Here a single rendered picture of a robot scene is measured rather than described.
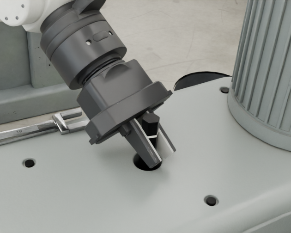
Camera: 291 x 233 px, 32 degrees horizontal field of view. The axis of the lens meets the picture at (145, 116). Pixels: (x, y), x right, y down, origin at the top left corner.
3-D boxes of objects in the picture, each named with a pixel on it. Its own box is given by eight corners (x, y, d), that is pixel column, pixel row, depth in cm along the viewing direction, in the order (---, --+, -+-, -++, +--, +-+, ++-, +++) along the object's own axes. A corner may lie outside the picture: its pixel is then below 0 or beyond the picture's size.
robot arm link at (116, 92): (152, 116, 71) (103, 48, 72) (185, 82, 63) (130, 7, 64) (82, 157, 63) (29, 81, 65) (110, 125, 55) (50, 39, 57)
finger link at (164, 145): (174, 151, 61) (145, 110, 62) (163, 160, 64) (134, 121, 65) (183, 145, 62) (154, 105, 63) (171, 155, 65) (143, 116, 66)
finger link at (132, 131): (152, 168, 63) (124, 127, 64) (164, 158, 60) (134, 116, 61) (143, 174, 62) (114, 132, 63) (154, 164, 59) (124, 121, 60)
